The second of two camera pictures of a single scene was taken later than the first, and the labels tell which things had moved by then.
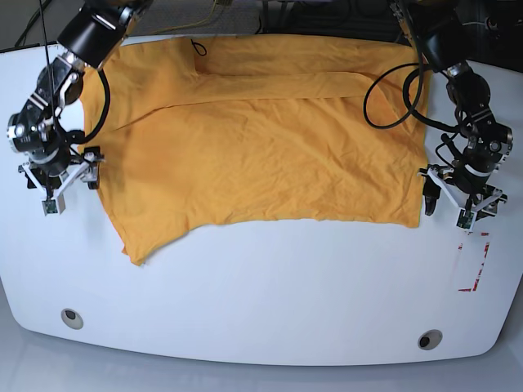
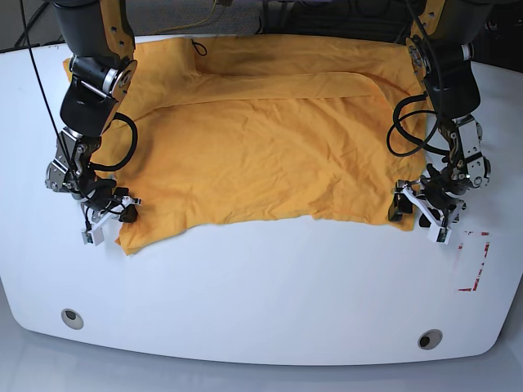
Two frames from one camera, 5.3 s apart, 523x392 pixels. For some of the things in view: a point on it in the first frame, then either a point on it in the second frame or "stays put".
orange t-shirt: x=189 y=134 stays put
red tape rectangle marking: x=478 y=274 stays put
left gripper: x=54 y=177 to x=106 y=203
